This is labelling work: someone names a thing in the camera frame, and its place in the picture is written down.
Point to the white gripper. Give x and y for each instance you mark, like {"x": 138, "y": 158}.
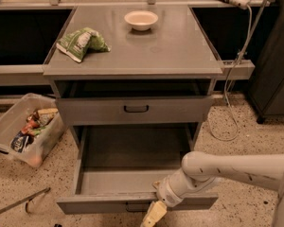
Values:
{"x": 168, "y": 193}

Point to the grey drawer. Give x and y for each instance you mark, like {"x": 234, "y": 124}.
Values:
{"x": 134, "y": 110}
{"x": 118, "y": 164}

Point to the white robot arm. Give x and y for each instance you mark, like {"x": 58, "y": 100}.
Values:
{"x": 198, "y": 170}

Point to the grey top drawer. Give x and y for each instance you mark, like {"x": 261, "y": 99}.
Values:
{"x": 134, "y": 110}

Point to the grey drawer cabinet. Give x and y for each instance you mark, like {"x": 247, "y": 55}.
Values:
{"x": 170, "y": 59}

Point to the metal rod on floor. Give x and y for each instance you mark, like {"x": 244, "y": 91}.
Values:
{"x": 25, "y": 199}

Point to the tan snack packet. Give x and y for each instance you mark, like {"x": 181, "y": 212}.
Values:
{"x": 46, "y": 115}

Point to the red snack packet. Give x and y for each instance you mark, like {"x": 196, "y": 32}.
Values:
{"x": 30, "y": 125}

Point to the clear plastic bin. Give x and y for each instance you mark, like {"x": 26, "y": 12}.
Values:
{"x": 41, "y": 140}

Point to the blue snack packet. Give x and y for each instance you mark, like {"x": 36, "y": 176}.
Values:
{"x": 19, "y": 142}

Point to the dark cabinet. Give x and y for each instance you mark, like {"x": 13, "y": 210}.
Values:
{"x": 266, "y": 87}

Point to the green chip bag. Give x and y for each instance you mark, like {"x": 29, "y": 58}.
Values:
{"x": 76, "y": 44}

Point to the white bowl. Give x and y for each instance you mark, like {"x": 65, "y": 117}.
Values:
{"x": 141, "y": 20}

